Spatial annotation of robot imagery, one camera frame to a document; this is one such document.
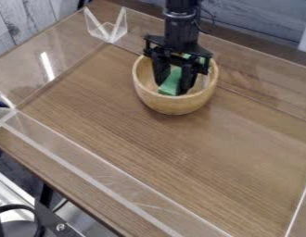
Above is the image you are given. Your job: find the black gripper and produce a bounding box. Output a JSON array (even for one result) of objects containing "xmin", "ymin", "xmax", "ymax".
[{"xmin": 144, "ymin": 35, "xmax": 212, "ymax": 94}]

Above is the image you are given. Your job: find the green rectangular block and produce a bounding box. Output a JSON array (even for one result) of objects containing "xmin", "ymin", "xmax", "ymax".
[{"xmin": 157, "ymin": 53, "xmax": 207, "ymax": 97}]

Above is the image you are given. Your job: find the brown wooden bowl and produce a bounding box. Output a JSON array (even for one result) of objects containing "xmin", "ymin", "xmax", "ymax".
[{"xmin": 132, "ymin": 55, "xmax": 219, "ymax": 115}]

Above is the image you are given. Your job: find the black table leg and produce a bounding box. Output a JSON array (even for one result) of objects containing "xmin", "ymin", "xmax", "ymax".
[{"xmin": 40, "ymin": 184, "xmax": 54, "ymax": 208}]

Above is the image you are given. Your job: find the clear acrylic tray wall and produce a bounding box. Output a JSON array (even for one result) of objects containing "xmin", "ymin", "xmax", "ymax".
[{"xmin": 0, "ymin": 0, "xmax": 306, "ymax": 237}]

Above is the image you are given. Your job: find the grey metal bracket with screw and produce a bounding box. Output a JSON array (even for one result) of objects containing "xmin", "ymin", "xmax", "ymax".
[{"xmin": 34, "ymin": 201, "xmax": 85, "ymax": 237}]

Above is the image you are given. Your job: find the black cable lower left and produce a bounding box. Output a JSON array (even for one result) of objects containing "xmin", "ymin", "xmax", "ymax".
[{"xmin": 0, "ymin": 203, "xmax": 46, "ymax": 237}]

